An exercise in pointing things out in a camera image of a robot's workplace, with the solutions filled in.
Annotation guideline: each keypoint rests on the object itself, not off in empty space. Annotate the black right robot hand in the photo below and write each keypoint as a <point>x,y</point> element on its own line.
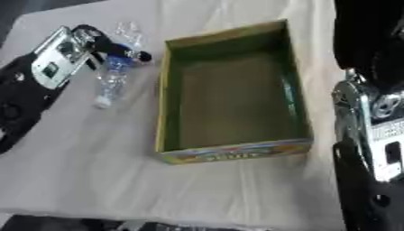
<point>368,36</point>

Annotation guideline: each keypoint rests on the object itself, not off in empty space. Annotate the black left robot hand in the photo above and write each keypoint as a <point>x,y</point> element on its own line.
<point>103,44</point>

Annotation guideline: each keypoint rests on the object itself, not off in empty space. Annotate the clear plastic water bottle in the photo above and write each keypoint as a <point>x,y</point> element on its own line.
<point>113,75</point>

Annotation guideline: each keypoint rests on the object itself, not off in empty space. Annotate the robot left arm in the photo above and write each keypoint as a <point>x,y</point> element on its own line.
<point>50,64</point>

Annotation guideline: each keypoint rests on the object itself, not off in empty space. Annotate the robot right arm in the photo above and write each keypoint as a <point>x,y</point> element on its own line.
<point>371,150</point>

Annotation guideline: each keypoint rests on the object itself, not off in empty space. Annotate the cardboard box with green inside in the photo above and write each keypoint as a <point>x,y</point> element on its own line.
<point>234,96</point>

